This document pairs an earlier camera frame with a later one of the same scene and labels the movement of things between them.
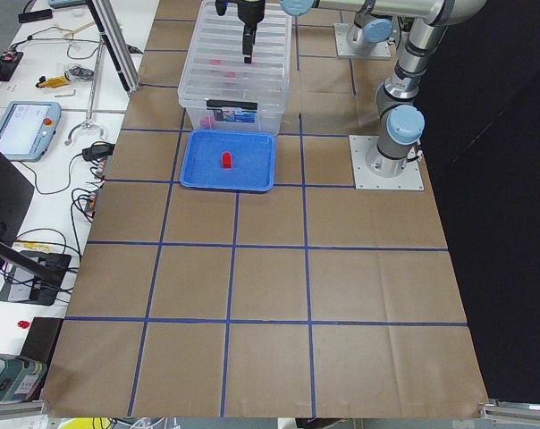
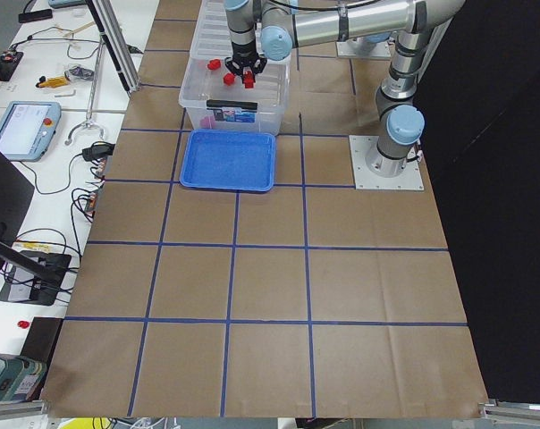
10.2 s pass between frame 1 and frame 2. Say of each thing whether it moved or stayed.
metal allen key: stayed
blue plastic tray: stayed
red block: moved
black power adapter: stayed
